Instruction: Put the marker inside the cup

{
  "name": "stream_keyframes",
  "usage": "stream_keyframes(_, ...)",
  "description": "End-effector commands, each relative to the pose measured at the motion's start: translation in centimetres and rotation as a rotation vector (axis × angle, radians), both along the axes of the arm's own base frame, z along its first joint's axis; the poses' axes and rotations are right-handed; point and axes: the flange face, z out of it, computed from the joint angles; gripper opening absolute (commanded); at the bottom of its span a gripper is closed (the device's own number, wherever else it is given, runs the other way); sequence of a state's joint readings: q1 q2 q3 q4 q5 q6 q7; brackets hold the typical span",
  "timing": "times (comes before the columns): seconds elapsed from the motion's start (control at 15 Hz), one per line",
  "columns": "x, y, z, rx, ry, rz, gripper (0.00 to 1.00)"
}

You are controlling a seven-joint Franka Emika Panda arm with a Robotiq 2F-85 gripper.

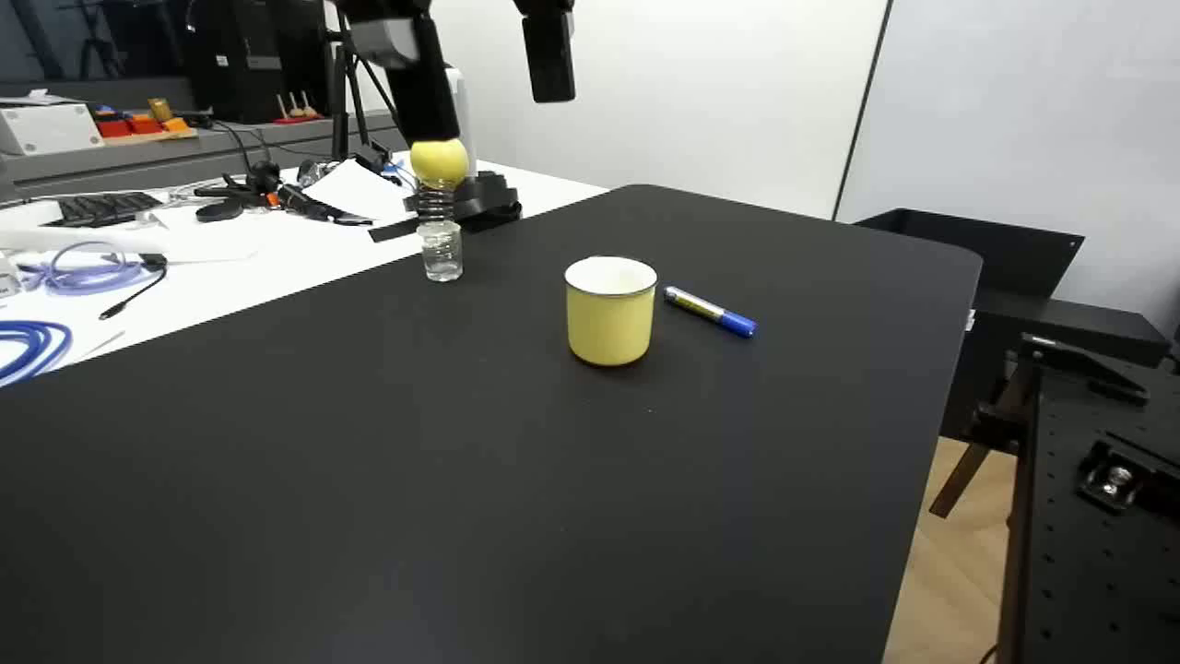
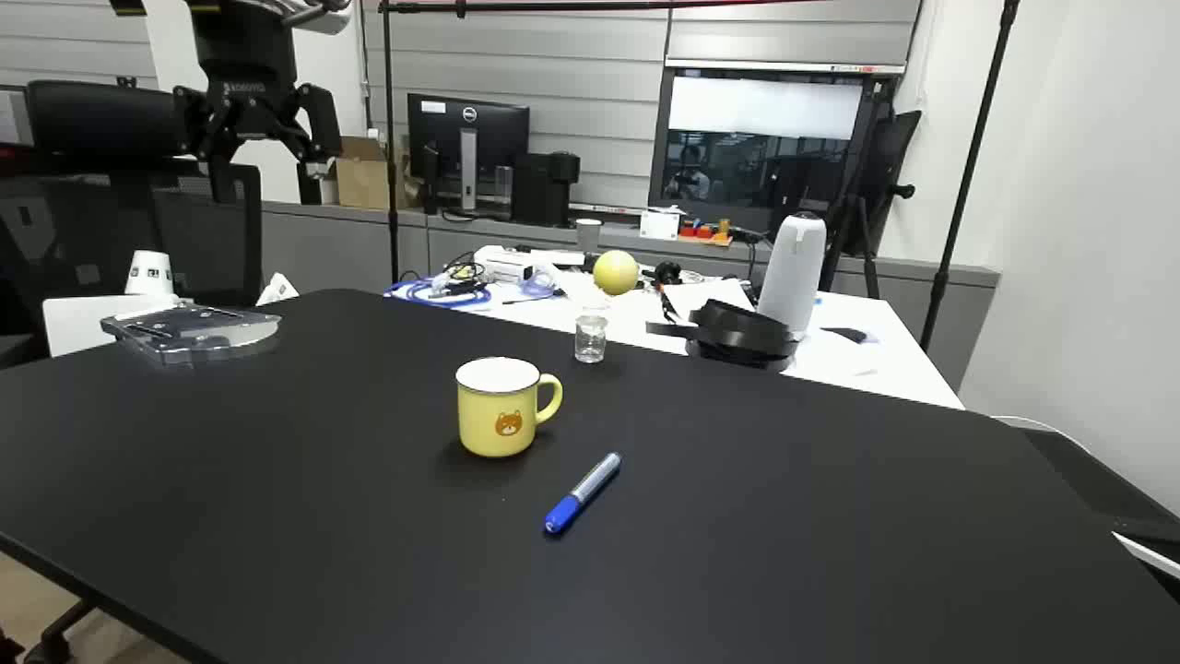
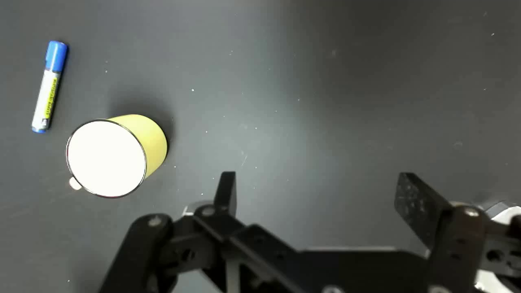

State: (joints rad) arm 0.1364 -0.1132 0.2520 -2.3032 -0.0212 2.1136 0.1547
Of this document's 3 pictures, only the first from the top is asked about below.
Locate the blue capped marker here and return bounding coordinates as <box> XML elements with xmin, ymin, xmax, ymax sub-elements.
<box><xmin>663</xmin><ymin>285</ymin><xmax>756</xmax><ymax>341</ymax></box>

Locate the black metal bracket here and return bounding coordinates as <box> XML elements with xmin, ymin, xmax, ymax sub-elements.
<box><xmin>1076</xmin><ymin>432</ymin><xmax>1180</xmax><ymax>519</ymax></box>

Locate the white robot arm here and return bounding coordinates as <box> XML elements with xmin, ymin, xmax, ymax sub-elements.
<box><xmin>337</xmin><ymin>0</ymin><xmax>461</xmax><ymax>143</ymax></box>

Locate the white paper sheet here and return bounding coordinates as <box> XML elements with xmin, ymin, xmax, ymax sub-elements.
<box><xmin>305</xmin><ymin>159</ymin><xmax>409</xmax><ymax>226</ymax></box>

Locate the yellow ceramic cup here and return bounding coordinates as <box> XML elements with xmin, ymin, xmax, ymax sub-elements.
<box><xmin>565</xmin><ymin>256</ymin><xmax>655</xmax><ymax>370</ymax></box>

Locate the black tool pile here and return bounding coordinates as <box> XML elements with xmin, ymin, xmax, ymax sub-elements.
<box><xmin>195</xmin><ymin>176</ymin><xmax>356</xmax><ymax>226</ymax></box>

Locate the light blue cable loop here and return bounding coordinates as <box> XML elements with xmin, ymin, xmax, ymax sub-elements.
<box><xmin>16</xmin><ymin>237</ymin><xmax>169</xmax><ymax>299</ymax></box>

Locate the yellow ball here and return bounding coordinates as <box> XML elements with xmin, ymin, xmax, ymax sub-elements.
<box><xmin>409</xmin><ymin>140</ymin><xmax>472</xmax><ymax>187</ymax></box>

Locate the black tripod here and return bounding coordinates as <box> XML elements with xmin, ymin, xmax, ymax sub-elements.
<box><xmin>327</xmin><ymin>23</ymin><xmax>389</xmax><ymax>168</ymax></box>

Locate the black keyboard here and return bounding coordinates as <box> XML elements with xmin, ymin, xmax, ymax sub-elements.
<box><xmin>59</xmin><ymin>192</ymin><xmax>157</xmax><ymax>229</ymax></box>

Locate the clear glass jar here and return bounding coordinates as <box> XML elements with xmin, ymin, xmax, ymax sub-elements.
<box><xmin>419</xmin><ymin>220</ymin><xmax>466</xmax><ymax>285</ymax></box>

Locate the black clamp block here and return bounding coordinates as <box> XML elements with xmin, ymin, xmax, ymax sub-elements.
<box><xmin>452</xmin><ymin>168</ymin><xmax>518</xmax><ymax>231</ymax></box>

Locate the black perforated side table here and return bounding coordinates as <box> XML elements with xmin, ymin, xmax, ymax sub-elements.
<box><xmin>995</xmin><ymin>347</ymin><xmax>1180</xmax><ymax>664</ymax></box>

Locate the blue cable coil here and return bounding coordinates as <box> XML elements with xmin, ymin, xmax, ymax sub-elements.
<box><xmin>0</xmin><ymin>317</ymin><xmax>76</xmax><ymax>391</ymax></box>

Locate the grey shelf with boxes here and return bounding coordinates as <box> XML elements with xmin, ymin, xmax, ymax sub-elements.
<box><xmin>0</xmin><ymin>76</ymin><xmax>409</xmax><ymax>208</ymax></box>

